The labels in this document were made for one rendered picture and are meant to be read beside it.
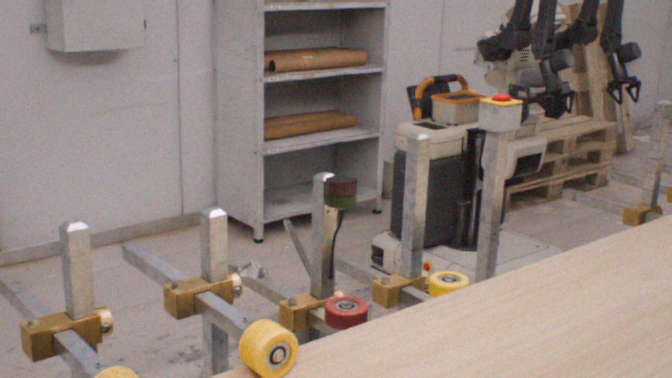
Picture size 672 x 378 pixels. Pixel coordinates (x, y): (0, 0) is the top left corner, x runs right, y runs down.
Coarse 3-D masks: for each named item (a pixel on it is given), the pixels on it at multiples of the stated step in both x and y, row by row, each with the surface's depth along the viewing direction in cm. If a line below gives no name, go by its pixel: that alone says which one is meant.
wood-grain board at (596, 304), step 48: (624, 240) 188; (480, 288) 159; (528, 288) 160; (576, 288) 160; (624, 288) 161; (336, 336) 138; (384, 336) 138; (432, 336) 139; (480, 336) 139; (528, 336) 140; (576, 336) 140; (624, 336) 141
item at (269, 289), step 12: (228, 264) 178; (240, 264) 177; (240, 276) 174; (252, 288) 171; (264, 288) 167; (276, 288) 166; (288, 288) 166; (276, 300) 164; (312, 312) 155; (324, 312) 156; (312, 324) 156; (324, 324) 152
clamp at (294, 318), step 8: (304, 296) 160; (312, 296) 160; (336, 296) 160; (280, 304) 157; (304, 304) 156; (312, 304) 157; (320, 304) 158; (280, 312) 157; (288, 312) 155; (296, 312) 154; (304, 312) 156; (280, 320) 158; (288, 320) 156; (296, 320) 155; (304, 320) 156; (288, 328) 156; (296, 328) 155; (304, 328) 157
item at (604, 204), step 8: (568, 192) 253; (576, 192) 252; (584, 192) 252; (576, 200) 251; (584, 200) 249; (592, 200) 247; (600, 200) 245; (608, 200) 244; (600, 208) 245; (608, 208) 243; (616, 208) 241; (648, 216) 233; (656, 216) 231
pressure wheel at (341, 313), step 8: (344, 296) 152; (328, 304) 148; (336, 304) 149; (344, 304) 148; (352, 304) 149; (360, 304) 149; (328, 312) 147; (336, 312) 145; (344, 312) 145; (352, 312) 145; (360, 312) 146; (328, 320) 147; (336, 320) 146; (344, 320) 145; (352, 320) 145; (360, 320) 146; (336, 328) 146; (344, 328) 146
